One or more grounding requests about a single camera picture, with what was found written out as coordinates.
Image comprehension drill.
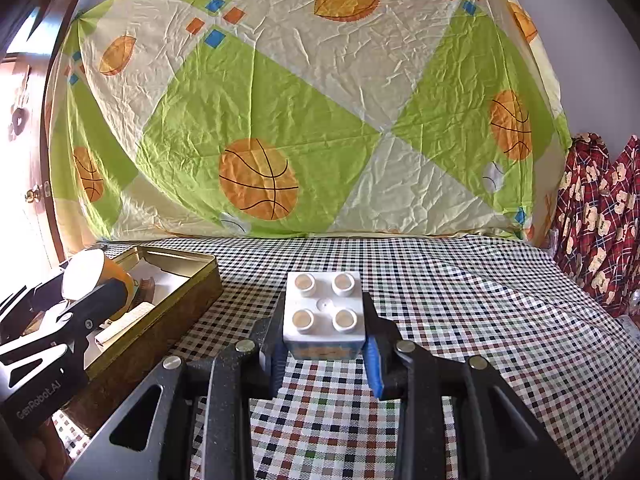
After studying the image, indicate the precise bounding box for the wooden door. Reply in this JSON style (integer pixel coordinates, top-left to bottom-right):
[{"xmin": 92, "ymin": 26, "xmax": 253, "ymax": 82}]
[{"xmin": 0, "ymin": 0, "xmax": 91, "ymax": 281}]

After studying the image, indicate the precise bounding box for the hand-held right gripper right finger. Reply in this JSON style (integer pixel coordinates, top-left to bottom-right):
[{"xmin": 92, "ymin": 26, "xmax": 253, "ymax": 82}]
[{"xmin": 361, "ymin": 292, "xmax": 581, "ymax": 480}]

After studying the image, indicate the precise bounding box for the white toy brick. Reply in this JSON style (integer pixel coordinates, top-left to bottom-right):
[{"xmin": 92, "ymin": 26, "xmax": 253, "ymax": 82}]
[{"xmin": 282, "ymin": 271, "xmax": 368, "ymax": 361}]

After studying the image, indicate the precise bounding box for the gold tin box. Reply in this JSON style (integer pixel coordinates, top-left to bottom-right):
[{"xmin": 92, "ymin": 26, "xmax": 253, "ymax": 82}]
[{"xmin": 50, "ymin": 242, "xmax": 224, "ymax": 438}]

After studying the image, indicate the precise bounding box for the brown comb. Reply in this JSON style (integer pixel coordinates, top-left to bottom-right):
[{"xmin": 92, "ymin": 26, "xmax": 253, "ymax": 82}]
[{"xmin": 127, "ymin": 276, "xmax": 157, "ymax": 308}]

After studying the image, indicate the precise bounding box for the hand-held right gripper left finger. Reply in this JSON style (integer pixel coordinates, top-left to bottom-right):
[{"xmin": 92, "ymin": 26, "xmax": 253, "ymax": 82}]
[{"xmin": 65, "ymin": 305, "xmax": 288, "ymax": 480}]

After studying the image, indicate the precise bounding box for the yellow toy brick with eyes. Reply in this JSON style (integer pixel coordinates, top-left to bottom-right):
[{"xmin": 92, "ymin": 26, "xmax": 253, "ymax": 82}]
[{"xmin": 60, "ymin": 248, "xmax": 136, "ymax": 321}]

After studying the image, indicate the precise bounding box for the clear plastic bag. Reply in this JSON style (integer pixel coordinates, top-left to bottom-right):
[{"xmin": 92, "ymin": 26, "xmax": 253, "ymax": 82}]
[{"xmin": 620, "ymin": 290, "xmax": 640, "ymax": 331}]

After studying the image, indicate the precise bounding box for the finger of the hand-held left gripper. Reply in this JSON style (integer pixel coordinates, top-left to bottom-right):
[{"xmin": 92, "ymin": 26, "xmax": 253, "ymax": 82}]
[
  {"xmin": 0, "ymin": 270, "xmax": 68, "ymax": 341},
  {"xmin": 0, "ymin": 279, "xmax": 128, "ymax": 366}
]

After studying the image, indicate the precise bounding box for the red door decoration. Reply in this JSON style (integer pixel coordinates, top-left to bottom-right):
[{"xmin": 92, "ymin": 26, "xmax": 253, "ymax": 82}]
[{"xmin": 7, "ymin": 72, "xmax": 33, "ymax": 142}]

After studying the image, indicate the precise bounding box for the red plaid bear blanket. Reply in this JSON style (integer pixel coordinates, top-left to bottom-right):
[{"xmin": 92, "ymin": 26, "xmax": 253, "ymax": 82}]
[{"xmin": 542, "ymin": 131, "xmax": 640, "ymax": 318}]

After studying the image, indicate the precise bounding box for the basketball print bed sheet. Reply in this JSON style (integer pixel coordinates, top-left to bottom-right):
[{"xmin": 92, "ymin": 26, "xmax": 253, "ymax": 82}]
[{"xmin": 47, "ymin": 0, "xmax": 573, "ymax": 248}]

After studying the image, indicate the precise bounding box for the white and gold box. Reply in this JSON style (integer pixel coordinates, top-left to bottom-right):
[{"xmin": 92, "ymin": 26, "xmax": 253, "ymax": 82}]
[{"xmin": 95, "ymin": 301, "xmax": 157, "ymax": 346}]

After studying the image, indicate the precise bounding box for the checkered bed sheet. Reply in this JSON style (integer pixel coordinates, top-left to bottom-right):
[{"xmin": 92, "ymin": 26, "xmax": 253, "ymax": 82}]
[{"xmin": 50, "ymin": 232, "xmax": 638, "ymax": 480}]

